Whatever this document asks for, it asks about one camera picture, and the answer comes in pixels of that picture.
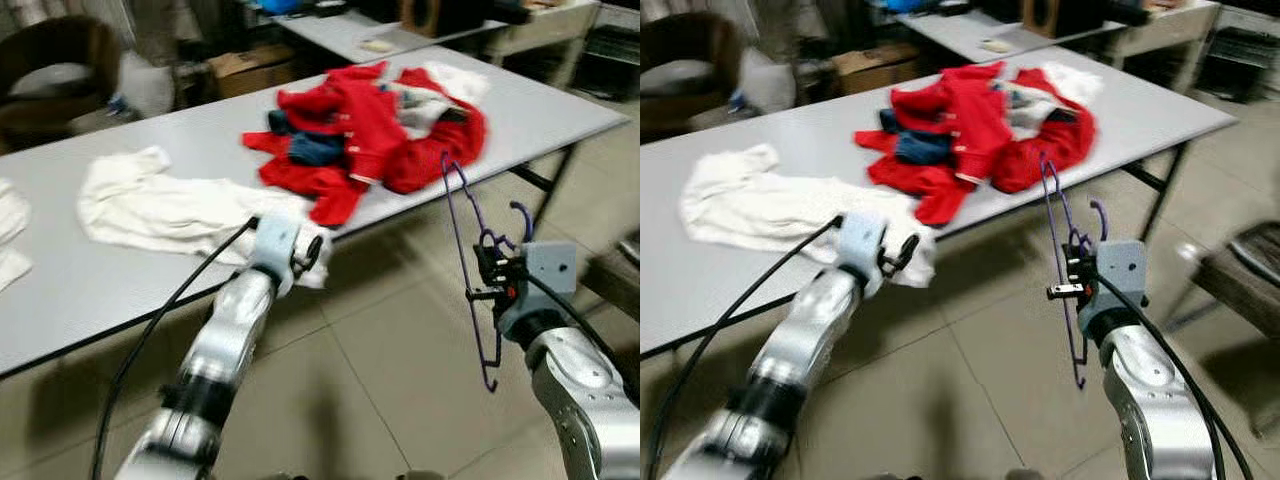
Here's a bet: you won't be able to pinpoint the dark wooden bench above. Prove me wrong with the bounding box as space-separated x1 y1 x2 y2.
1165 220 1280 338
580 232 641 323

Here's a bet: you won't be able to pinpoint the red jacket white trim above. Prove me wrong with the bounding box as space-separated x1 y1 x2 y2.
278 62 413 189
890 62 1023 186

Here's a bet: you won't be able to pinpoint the brown cardboard box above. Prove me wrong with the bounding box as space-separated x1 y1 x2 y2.
832 40 923 97
207 42 298 99

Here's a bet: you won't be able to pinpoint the grey desk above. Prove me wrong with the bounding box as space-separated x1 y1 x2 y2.
272 0 603 89
893 0 1223 86

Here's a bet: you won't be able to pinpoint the white cloth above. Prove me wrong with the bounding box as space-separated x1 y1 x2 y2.
0 178 33 293

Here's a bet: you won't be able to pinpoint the blue garment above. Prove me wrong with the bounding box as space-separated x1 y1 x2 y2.
268 110 347 167
878 108 953 167

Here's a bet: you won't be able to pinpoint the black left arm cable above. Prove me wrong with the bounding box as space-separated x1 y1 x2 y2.
90 215 263 480
645 213 848 480

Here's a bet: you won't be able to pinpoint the white shirt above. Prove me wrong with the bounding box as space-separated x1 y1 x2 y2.
680 143 938 290
78 147 333 291

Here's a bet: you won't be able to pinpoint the red garment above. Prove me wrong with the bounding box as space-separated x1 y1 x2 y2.
853 68 1099 227
243 68 489 227

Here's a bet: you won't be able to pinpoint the black crate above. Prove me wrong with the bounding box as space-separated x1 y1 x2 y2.
577 25 641 103
1195 25 1280 103

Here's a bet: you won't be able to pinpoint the white plastic bag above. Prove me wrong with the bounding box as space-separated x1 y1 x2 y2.
112 50 178 121
735 48 803 115

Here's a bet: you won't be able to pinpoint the grey chair cushion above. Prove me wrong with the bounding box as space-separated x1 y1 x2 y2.
8 62 98 101
640 60 719 98

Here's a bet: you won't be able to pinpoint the white grey garment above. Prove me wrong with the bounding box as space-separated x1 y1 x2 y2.
392 62 491 139
1003 62 1105 139

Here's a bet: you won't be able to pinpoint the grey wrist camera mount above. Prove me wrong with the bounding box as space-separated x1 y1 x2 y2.
247 213 303 298
1077 238 1149 338
497 241 579 338
835 211 891 298

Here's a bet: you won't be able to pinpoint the brown chair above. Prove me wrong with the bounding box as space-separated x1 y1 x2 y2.
0 15 123 153
640 12 748 143

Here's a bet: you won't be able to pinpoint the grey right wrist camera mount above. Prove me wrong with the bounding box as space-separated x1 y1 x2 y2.
1077 238 1149 338
497 241 579 338

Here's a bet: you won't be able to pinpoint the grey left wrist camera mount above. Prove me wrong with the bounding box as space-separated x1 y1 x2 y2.
835 211 891 298
247 213 303 298

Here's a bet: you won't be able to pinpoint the grey table black legs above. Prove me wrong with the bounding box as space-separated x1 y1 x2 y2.
640 45 1239 358
0 45 629 379

